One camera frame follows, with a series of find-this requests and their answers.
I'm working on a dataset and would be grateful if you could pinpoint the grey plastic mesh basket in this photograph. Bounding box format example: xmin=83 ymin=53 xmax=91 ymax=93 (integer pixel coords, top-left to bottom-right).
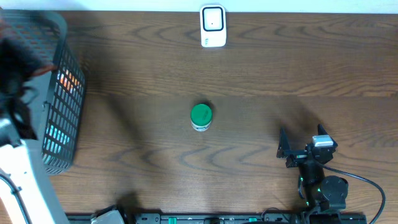
xmin=1 ymin=10 xmax=86 ymax=175

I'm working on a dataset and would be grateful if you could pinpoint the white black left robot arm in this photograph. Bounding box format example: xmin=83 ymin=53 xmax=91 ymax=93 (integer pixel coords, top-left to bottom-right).
xmin=1 ymin=38 xmax=128 ymax=223

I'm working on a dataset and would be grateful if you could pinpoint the white barcode scanner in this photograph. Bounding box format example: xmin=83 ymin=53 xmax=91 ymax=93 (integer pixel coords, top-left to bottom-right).
xmin=200 ymin=5 xmax=227 ymax=48

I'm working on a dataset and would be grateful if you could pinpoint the small orange snack box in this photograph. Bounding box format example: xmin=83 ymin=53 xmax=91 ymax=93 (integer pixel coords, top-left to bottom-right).
xmin=57 ymin=70 xmax=81 ymax=94

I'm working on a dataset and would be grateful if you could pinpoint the teal wipes packet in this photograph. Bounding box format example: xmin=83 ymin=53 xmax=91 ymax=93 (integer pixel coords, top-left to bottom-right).
xmin=43 ymin=125 xmax=70 ymax=153

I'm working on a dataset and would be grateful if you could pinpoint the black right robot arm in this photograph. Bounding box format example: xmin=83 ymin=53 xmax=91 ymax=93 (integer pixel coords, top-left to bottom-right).
xmin=277 ymin=124 xmax=348 ymax=213

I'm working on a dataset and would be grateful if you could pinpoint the green lid jar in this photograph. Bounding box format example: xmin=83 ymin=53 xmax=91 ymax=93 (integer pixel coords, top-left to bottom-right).
xmin=190 ymin=104 xmax=213 ymax=132

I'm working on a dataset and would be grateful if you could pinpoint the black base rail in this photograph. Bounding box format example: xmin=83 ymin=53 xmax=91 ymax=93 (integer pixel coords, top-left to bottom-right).
xmin=67 ymin=212 xmax=368 ymax=224

